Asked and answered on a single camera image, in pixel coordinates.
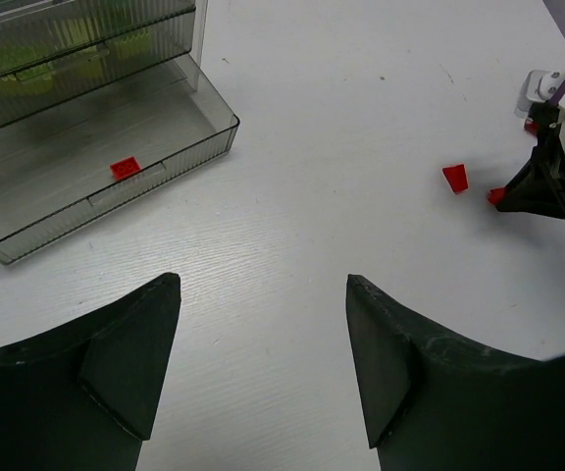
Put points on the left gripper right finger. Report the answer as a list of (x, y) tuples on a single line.
[(433, 399)]

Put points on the clear plastic drawer container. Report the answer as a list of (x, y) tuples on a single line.
[(56, 149)]

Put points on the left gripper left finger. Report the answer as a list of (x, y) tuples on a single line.
[(84, 395)]

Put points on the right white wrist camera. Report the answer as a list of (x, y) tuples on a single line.
[(534, 101)]

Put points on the large red lego brick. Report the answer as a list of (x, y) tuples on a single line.
[(531, 126)]

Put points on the small red lego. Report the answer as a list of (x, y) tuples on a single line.
[(124, 169), (456, 177), (496, 195)]

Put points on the small red lego front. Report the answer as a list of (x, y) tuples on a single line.
[(124, 169)]

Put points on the yellow square lego brick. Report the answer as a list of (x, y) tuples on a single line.
[(26, 85)]

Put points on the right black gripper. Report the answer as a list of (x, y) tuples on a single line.
[(539, 187)]

